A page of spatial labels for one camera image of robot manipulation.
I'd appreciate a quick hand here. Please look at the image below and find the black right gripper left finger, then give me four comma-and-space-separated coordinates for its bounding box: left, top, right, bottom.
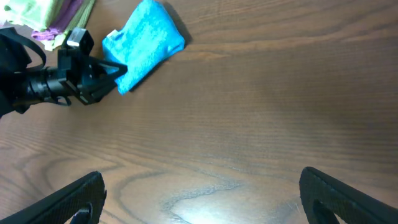
1, 171, 107, 224

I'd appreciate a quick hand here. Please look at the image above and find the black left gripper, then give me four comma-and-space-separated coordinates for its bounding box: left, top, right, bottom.
26, 49, 128, 106

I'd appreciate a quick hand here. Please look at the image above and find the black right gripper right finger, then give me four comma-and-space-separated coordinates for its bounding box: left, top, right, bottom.
299, 167, 397, 224

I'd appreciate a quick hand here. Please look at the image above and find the blue microfiber cloth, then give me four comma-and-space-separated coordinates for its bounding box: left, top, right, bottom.
102, 0, 185, 95

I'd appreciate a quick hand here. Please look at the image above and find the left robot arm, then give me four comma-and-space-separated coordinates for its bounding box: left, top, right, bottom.
1, 27, 127, 115

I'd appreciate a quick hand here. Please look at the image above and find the green folded cloth bottom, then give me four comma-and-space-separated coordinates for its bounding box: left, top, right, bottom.
40, 0, 95, 51

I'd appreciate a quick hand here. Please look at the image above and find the green folded cloth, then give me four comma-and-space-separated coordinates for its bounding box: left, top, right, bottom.
1, 0, 64, 31
40, 0, 95, 51

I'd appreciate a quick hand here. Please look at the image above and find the purple folded cloth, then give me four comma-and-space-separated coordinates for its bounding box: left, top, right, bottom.
31, 0, 84, 41

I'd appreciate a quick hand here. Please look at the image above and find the green folded cloth top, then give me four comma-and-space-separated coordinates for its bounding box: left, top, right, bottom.
1, 0, 64, 31

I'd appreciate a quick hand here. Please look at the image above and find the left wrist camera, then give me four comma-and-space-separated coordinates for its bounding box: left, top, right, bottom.
62, 27, 94, 55

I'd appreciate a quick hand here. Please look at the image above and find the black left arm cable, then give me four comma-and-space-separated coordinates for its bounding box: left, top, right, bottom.
0, 29, 47, 72

